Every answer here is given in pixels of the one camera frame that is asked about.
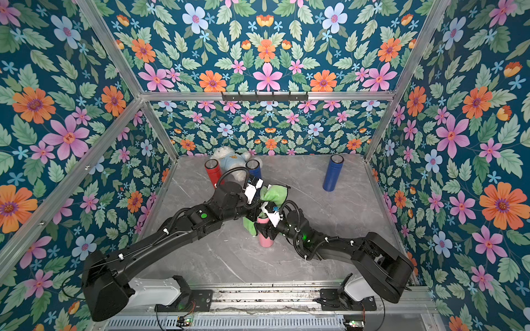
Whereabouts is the red thermos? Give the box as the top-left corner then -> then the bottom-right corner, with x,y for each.
204,159 -> 222,188

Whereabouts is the green microfiber cloth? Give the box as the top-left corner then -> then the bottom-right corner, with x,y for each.
243,185 -> 288,237

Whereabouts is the dark blue thermos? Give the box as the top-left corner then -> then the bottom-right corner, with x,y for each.
246,159 -> 262,179

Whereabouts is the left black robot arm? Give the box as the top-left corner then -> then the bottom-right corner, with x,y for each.
81,168 -> 263,322

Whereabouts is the pink thermos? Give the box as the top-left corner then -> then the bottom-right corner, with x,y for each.
255,216 -> 274,248

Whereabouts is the black wall hook rail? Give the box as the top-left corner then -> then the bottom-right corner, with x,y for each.
221,92 -> 309,102

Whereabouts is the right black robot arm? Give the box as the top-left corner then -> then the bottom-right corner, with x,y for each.
255,200 -> 414,303

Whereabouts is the white teddy bear plush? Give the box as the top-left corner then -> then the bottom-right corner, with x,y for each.
211,146 -> 262,174

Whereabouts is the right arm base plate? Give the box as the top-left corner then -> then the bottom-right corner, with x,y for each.
314,288 -> 377,312

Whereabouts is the blue thermos right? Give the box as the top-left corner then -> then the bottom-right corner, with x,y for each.
322,154 -> 345,192

